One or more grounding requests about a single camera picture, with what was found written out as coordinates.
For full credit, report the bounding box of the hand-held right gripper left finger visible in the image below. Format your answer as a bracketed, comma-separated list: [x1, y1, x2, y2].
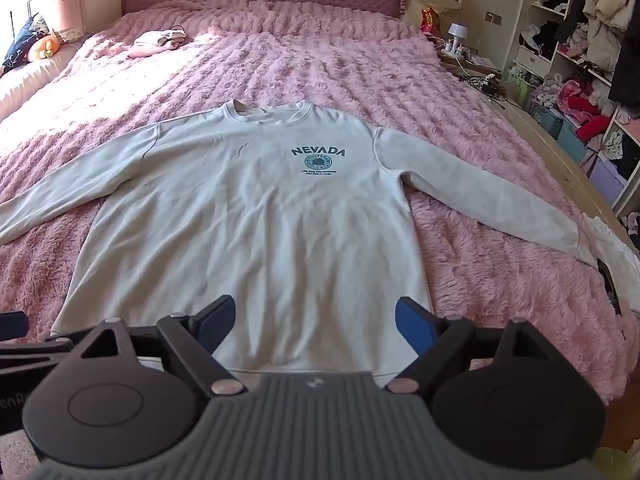
[75, 296, 248, 397]

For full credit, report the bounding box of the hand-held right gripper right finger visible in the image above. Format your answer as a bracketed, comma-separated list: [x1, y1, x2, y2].
[384, 297, 556, 396]

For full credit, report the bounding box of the white printed sweatshirt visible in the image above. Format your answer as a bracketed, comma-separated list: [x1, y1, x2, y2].
[0, 99, 598, 390]

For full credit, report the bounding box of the pile of pink red clothes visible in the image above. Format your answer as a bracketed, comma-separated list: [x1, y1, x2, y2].
[557, 77, 615, 146]

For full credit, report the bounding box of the pink fluffy blanket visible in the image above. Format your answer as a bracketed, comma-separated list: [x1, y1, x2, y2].
[0, 0, 640, 480]

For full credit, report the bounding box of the white garment with dark print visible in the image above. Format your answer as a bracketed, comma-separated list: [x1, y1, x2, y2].
[582, 215, 640, 318]

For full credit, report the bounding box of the cream padded bench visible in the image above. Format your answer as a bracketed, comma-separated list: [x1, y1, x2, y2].
[0, 45, 83, 121]

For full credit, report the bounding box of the teal storage box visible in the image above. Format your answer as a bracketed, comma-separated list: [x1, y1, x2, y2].
[530, 100, 566, 139]
[555, 120, 589, 164]

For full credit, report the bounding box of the purple storage box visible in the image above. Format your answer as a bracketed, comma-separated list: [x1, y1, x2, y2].
[590, 152, 627, 202]

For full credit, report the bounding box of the green storage box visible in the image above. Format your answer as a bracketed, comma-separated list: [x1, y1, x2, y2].
[505, 65, 539, 111]

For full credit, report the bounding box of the orange plush toy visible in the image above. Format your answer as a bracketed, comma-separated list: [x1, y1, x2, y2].
[27, 30, 63, 63]

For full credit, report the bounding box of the folded pink garment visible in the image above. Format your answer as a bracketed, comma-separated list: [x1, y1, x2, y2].
[127, 40, 181, 59]

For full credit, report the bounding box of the dark patterned cushion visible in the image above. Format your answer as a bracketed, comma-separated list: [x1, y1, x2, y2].
[2, 12, 48, 68]

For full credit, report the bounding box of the white drawer box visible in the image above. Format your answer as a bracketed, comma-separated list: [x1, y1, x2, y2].
[515, 45, 551, 79]

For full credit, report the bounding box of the folded cream garment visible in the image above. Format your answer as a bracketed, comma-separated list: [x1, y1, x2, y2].
[134, 29, 188, 47]

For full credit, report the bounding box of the white table lamp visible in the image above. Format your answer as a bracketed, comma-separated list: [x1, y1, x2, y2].
[446, 22, 469, 53]

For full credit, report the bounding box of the red snack bag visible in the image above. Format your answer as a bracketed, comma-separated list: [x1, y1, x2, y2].
[421, 7, 444, 38]

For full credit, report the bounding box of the black hanging coat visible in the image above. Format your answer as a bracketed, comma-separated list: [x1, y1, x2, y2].
[607, 0, 640, 121]

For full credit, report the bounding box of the white shelving unit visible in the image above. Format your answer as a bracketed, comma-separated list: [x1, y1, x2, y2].
[512, 0, 640, 221]

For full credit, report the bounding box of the cream hanging jacket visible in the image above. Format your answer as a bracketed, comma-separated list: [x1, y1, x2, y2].
[582, 0, 633, 73]

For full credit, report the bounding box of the wooden bed frame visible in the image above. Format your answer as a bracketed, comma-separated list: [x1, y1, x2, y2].
[482, 85, 640, 261]

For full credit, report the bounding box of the tangle of black cables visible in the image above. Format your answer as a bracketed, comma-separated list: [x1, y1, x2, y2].
[462, 72, 507, 99]

